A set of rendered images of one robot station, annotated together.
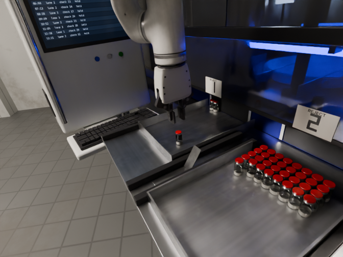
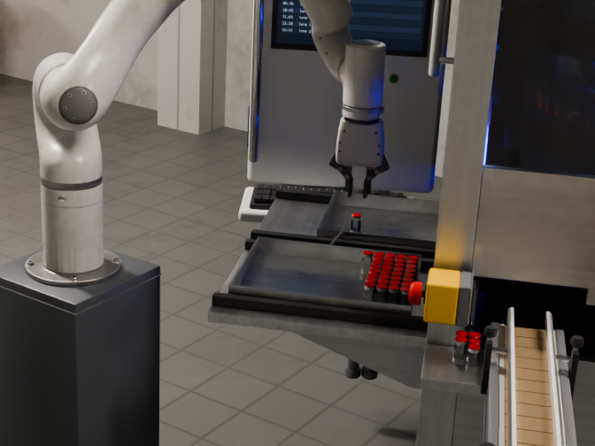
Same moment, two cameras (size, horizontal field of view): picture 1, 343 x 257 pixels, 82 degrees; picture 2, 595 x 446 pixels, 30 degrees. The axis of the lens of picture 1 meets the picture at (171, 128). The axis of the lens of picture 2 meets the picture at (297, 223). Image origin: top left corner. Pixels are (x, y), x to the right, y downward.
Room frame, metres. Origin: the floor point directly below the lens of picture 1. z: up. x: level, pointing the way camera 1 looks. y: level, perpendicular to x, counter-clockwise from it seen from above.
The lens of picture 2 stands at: (-1.38, -1.24, 1.75)
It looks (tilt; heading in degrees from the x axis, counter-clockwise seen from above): 21 degrees down; 36
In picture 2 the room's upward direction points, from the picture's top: 3 degrees clockwise
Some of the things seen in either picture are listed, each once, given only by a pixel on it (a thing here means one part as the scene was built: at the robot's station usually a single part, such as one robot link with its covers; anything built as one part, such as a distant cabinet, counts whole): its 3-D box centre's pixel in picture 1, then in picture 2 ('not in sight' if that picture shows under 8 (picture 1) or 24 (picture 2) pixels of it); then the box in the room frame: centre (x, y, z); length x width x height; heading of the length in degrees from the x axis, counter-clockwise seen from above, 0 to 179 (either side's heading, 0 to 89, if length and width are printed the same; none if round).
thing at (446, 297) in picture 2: not in sight; (446, 296); (0.16, -0.46, 0.99); 0.08 x 0.07 x 0.07; 117
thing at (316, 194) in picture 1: (278, 177); (385, 280); (0.32, -0.24, 0.90); 0.18 x 0.02 x 0.05; 26
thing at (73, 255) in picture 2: not in sight; (73, 225); (0.03, 0.32, 0.95); 0.19 x 0.19 x 0.18
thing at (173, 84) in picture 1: (172, 80); (360, 139); (0.54, -0.02, 1.10); 0.10 x 0.07 x 0.11; 117
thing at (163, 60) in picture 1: (171, 57); (363, 111); (0.54, -0.02, 1.16); 0.09 x 0.08 x 0.03; 117
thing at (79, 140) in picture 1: (118, 125); (329, 199); (0.84, 0.25, 0.82); 0.40 x 0.14 x 0.02; 124
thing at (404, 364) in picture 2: not in sight; (336, 344); (0.22, -0.20, 0.79); 0.34 x 0.03 x 0.13; 117
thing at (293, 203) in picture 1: (271, 181); (374, 279); (0.31, -0.22, 0.90); 0.18 x 0.02 x 0.05; 26
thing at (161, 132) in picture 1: (193, 124); (401, 224); (0.63, -0.08, 0.90); 0.34 x 0.26 x 0.04; 117
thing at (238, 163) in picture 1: (238, 166); (367, 263); (0.37, -0.16, 0.90); 0.02 x 0.02 x 0.05
